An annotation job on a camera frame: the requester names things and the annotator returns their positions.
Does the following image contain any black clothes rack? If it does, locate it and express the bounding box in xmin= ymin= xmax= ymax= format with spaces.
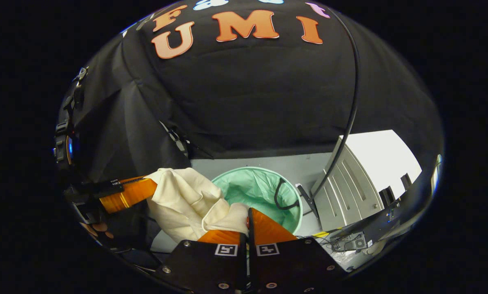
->
xmin=297 ymin=8 xmax=361 ymax=219

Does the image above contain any green laundry hamper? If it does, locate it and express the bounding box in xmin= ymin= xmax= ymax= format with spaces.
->
xmin=211 ymin=166 xmax=303 ymax=235

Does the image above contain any white cabinet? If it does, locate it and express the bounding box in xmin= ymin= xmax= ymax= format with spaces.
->
xmin=311 ymin=130 xmax=423 ymax=232

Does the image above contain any cream collared shirt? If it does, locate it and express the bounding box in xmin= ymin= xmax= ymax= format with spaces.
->
xmin=144 ymin=167 xmax=250 ymax=243

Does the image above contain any black backdrop cloth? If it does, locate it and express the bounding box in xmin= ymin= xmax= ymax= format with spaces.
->
xmin=58 ymin=0 xmax=442 ymax=245

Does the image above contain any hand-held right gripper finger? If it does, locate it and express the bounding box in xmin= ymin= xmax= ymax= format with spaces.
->
xmin=156 ymin=229 xmax=248 ymax=294
xmin=248 ymin=207 xmax=347 ymax=294

